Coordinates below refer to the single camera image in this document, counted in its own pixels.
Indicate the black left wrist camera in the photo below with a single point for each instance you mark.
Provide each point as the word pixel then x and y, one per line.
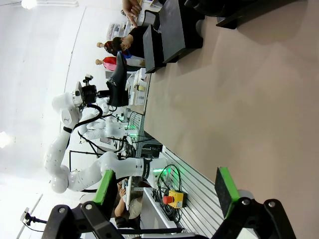
pixel 87 79

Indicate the camera on black tripod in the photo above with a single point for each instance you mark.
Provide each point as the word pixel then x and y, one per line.
pixel 28 217

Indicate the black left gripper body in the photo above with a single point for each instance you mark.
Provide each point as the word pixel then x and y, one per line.
pixel 89 95

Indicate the yellow emergency stop box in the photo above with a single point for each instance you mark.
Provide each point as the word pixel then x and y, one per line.
pixel 177 199

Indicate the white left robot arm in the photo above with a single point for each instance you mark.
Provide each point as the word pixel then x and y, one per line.
pixel 57 154

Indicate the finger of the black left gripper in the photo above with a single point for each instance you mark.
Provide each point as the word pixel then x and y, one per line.
pixel 104 93

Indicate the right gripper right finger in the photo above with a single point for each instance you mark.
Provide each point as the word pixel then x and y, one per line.
pixel 226 191

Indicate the person's right hand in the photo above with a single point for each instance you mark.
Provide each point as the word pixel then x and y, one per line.
pixel 132 10

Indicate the seated person in black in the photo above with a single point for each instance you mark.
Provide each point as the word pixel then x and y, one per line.
pixel 132 41

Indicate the background white robot arms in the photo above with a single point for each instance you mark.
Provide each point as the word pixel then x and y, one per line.
pixel 104 124

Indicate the black leather shoe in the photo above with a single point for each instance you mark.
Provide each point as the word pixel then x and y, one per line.
pixel 118 82

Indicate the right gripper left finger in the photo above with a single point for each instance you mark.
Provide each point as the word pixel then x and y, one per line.
pixel 104 189

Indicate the round ceiling light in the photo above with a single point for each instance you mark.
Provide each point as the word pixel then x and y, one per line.
pixel 28 3

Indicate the mannequin in red top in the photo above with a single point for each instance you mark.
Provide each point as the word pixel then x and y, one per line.
pixel 109 63

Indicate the aluminium profile base frame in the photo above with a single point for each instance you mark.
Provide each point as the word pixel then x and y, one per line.
pixel 197 189

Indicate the seated person in grey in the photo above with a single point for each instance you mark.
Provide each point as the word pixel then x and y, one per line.
pixel 129 209

